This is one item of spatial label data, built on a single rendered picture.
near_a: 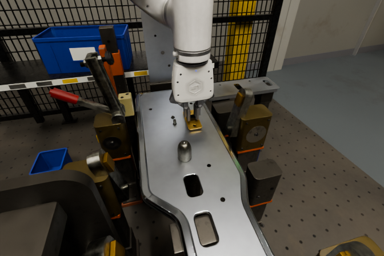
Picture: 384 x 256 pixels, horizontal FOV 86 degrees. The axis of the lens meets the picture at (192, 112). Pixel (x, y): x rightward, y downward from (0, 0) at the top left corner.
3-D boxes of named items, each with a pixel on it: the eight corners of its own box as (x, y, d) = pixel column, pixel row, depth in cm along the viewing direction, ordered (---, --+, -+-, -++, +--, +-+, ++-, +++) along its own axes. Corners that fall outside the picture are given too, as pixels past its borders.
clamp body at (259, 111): (259, 191, 75) (284, 114, 54) (228, 199, 72) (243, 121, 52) (250, 176, 80) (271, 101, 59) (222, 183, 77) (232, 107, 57)
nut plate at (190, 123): (202, 127, 56) (202, 124, 55) (188, 130, 55) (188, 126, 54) (194, 110, 63) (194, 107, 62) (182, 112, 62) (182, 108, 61)
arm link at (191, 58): (175, 54, 42) (176, 67, 44) (216, 50, 44) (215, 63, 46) (168, 41, 49) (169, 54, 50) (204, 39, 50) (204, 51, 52)
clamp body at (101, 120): (143, 204, 71) (123, 124, 50) (113, 211, 69) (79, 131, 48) (142, 187, 76) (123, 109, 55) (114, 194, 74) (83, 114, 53)
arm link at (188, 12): (164, 43, 48) (187, 55, 42) (159, -26, 40) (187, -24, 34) (194, 36, 52) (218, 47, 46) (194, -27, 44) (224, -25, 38)
